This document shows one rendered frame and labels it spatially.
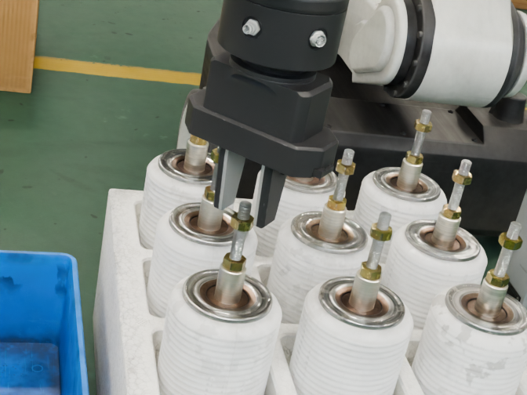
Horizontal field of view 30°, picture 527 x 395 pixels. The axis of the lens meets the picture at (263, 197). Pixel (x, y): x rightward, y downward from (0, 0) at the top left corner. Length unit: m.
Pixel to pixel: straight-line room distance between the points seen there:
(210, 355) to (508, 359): 0.26
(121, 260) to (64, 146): 0.65
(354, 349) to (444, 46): 0.49
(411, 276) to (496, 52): 0.37
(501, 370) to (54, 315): 0.51
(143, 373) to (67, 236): 0.55
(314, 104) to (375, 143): 0.66
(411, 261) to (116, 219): 0.31
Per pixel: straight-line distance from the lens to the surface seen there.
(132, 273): 0.96
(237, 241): 0.79
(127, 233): 1.03
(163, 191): 0.99
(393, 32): 1.21
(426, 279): 0.96
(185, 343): 0.80
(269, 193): 0.75
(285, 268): 0.93
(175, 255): 0.89
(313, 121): 0.72
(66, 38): 2.08
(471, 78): 1.23
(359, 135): 1.36
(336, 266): 0.91
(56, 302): 1.12
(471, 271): 0.97
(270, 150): 0.72
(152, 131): 1.70
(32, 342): 1.15
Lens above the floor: 0.70
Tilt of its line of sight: 27 degrees down
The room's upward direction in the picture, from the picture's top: 12 degrees clockwise
